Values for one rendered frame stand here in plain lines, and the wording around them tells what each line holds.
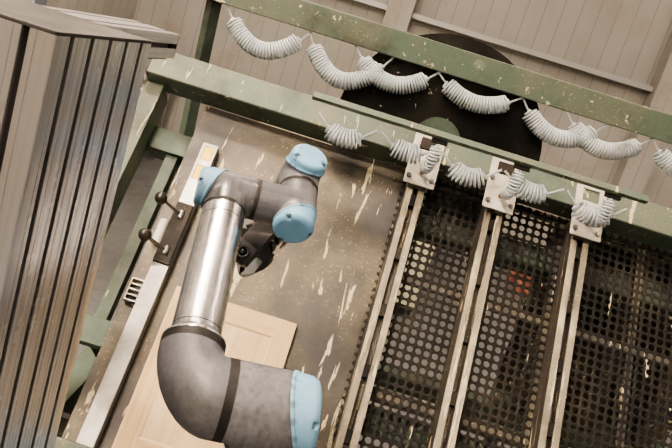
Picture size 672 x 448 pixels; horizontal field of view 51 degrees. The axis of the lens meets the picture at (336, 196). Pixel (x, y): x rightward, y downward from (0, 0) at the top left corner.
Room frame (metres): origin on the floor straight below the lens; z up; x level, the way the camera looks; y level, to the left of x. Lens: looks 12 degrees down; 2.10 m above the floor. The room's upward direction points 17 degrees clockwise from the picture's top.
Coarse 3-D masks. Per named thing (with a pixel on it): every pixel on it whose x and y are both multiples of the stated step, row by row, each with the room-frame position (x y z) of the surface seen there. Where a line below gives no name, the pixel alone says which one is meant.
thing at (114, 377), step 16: (208, 144) 2.20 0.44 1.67; (192, 176) 2.13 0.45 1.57; (192, 192) 2.10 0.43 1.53; (160, 272) 1.94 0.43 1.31; (144, 288) 1.91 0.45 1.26; (160, 288) 1.92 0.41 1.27; (144, 304) 1.88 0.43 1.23; (128, 320) 1.85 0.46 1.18; (144, 320) 1.85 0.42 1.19; (128, 336) 1.82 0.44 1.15; (128, 352) 1.80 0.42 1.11; (112, 368) 1.77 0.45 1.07; (128, 368) 1.80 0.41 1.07; (112, 384) 1.74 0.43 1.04; (96, 400) 1.71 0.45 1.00; (112, 400) 1.72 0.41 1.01; (96, 416) 1.69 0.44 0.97; (80, 432) 1.66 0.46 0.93; (96, 432) 1.67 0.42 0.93
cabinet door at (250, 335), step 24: (168, 312) 1.90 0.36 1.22; (240, 312) 1.93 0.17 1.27; (240, 336) 1.90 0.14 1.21; (264, 336) 1.91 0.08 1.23; (288, 336) 1.92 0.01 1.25; (264, 360) 1.87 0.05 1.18; (144, 384) 1.77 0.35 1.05; (144, 408) 1.74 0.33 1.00; (120, 432) 1.69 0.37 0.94; (144, 432) 1.71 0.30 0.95; (168, 432) 1.72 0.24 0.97
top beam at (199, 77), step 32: (160, 64) 2.27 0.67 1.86; (192, 64) 2.29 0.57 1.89; (192, 96) 2.30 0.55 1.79; (224, 96) 2.25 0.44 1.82; (256, 96) 2.26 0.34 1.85; (288, 96) 2.28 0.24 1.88; (288, 128) 2.31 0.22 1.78; (320, 128) 2.25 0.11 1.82; (352, 128) 2.25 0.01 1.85; (384, 128) 2.27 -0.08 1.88; (384, 160) 2.31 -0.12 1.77; (480, 160) 2.27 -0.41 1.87; (640, 224) 2.23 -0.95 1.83
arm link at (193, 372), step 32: (224, 192) 1.17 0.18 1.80; (256, 192) 1.20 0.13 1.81; (224, 224) 1.11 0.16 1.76; (192, 256) 1.06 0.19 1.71; (224, 256) 1.06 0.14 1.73; (192, 288) 1.00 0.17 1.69; (224, 288) 1.02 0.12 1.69; (192, 320) 0.95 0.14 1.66; (160, 352) 0.91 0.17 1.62; (192, 352) 0.89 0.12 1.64; (224, 352) 0.95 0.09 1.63; (160, 384) 0.88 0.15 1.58; (192, 384) 0.86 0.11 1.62; (224, 384) 0.86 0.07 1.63; (192, 416) 0.84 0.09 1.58
